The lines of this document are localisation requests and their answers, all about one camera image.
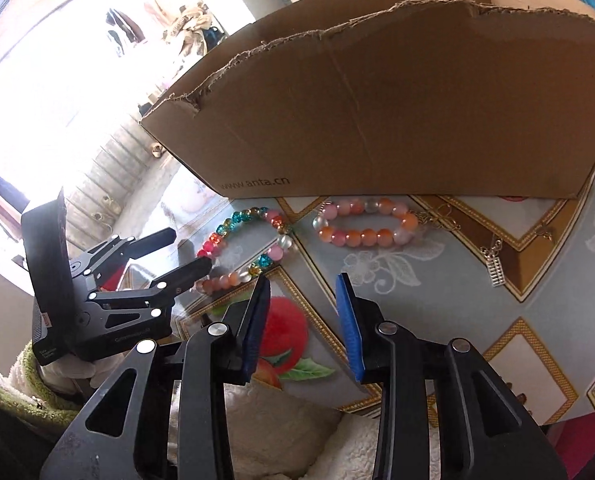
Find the white glove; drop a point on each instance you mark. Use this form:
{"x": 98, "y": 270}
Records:
{"x": 59, "y": 379}

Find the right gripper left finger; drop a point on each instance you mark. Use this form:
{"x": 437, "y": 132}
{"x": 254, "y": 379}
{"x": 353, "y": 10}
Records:
{"x": 161, "y": 414}

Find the floral fruit print tablecloth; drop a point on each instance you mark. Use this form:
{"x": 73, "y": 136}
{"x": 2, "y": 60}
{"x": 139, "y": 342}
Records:
{"x": 544, "y": 346}

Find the brown cardboard box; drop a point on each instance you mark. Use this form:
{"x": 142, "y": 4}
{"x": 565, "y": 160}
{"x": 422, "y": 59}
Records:
{"x": 404, "y": 97}

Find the white fuzzy garment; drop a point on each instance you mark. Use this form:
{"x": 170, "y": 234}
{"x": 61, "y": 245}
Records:
{"x": 273, "y": 435}

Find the green fuzzy sleeve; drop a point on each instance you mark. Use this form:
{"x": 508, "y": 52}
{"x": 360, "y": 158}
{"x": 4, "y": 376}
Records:
{"x": 24, "y": 395}

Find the gold chain abacus charm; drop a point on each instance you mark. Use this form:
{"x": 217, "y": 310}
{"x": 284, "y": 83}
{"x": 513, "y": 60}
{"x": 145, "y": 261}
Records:
{"x": 522, "y": 263}

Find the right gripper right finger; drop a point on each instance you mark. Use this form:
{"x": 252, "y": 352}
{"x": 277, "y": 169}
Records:
{"x": 484, "y": 430}

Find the pile of clothes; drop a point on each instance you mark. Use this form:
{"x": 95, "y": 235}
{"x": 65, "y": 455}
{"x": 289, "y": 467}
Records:
{"x": 194, "y": 31}

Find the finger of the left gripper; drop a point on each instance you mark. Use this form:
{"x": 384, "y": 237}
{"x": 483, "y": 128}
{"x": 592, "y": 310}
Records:
{"x": 111, "y": 256}
{"x": 132, "y": 308}

